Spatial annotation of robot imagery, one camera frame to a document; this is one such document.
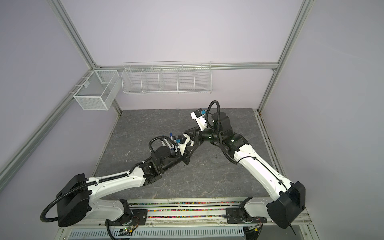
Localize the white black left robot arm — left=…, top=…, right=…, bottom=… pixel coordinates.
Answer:
left=40, top=134, right=198, bottom=228

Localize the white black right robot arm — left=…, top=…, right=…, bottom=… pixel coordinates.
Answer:
left=179, top=100, right=306, bottom=229

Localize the white mesh square basket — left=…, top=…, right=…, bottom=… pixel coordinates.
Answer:
left=74, top=70, right=122, bottom=111

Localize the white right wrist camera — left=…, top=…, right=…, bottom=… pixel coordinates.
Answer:
left=191, top=108, right=208, bottom=132

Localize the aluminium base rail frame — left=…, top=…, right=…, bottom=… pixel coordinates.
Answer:
left=55, top=198, right=319, bottom=240

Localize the white wire long basket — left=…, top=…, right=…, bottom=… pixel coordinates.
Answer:
left=121, top=61, right=213, bottom=95

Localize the aluminium frame rail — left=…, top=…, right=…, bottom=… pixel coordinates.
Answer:
left=0, top=0, right=316, bottom=193

